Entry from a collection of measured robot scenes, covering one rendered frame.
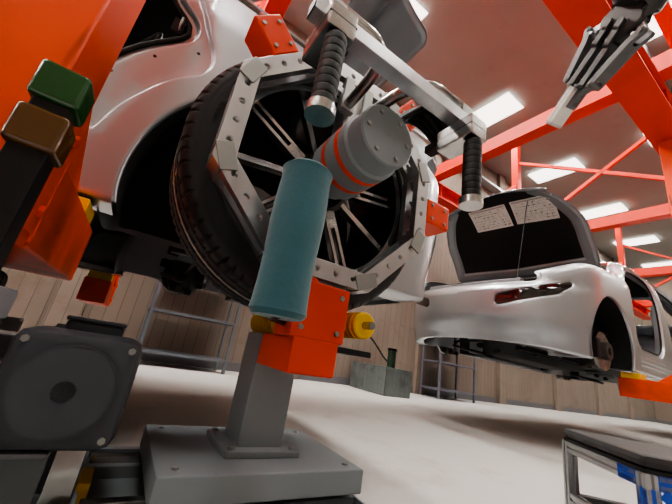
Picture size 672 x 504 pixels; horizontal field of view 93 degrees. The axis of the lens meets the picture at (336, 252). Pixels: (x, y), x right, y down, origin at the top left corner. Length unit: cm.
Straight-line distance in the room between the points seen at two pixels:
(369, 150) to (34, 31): 50
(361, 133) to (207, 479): 64
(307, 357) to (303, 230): 24
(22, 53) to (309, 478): 80
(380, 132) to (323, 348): 42
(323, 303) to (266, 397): 26
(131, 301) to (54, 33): 434
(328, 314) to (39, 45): 59
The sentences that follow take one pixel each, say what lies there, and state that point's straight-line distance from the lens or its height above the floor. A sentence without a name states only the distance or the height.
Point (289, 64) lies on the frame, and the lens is 81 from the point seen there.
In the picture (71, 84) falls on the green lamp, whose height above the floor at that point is 64.
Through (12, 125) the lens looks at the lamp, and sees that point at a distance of 41.
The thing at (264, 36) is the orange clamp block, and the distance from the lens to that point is 82.
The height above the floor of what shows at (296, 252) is 57.
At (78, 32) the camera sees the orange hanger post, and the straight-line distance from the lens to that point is 66.
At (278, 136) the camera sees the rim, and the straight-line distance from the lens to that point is 82.
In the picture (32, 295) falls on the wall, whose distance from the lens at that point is 494.
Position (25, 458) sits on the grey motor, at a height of 22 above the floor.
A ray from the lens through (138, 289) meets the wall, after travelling 487.
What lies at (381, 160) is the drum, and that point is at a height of 79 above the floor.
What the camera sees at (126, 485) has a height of 15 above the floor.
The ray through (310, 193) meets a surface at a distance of 51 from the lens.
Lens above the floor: 44
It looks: 18 degrees up
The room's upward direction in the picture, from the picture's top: 10 degrees clockwise
